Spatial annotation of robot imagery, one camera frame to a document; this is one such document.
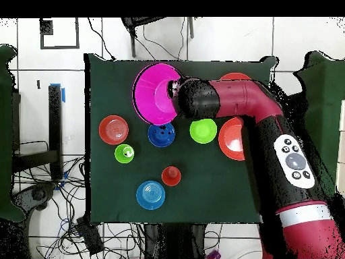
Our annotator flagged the large pink bowl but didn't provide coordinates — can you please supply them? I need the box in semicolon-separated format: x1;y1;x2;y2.
131;63;185;126

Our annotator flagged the dark blue bowl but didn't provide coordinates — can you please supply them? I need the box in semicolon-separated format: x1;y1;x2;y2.
148;122;177;148

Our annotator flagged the green bowl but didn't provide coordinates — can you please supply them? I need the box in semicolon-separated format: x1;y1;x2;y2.
189;118;218;144

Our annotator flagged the orange cup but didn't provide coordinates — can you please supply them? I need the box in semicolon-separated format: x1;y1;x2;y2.
161;165;182;187

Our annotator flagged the green cup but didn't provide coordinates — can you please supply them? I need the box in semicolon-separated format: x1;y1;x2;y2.
114;144;135;165

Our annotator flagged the small light blue bowl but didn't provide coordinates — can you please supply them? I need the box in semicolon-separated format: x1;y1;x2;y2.
135;180;166;210

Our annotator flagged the large orange bowl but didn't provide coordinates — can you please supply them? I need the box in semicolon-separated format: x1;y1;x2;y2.
218;116;246;161
219;72;252;81

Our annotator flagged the small orange bowl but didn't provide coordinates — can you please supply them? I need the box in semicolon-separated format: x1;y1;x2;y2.
98;115;129;146

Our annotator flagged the dark green table cloth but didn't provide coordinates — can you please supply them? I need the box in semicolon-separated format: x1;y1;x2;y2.
84;53;278;225

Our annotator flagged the black power strip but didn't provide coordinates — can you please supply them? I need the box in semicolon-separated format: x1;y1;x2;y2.
76;216;105;256

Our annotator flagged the green cloth on side table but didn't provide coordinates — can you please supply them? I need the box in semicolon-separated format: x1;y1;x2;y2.
0;44;26;223
292;51;345;195

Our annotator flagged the cable tangle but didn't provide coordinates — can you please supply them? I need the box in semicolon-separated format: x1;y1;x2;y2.
13;154;146;259

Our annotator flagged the black table frame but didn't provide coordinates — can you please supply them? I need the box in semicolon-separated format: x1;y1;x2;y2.
11;83;66;181

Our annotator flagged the grey pedestal foot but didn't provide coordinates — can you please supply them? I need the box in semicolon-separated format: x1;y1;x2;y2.
10;182;57;212

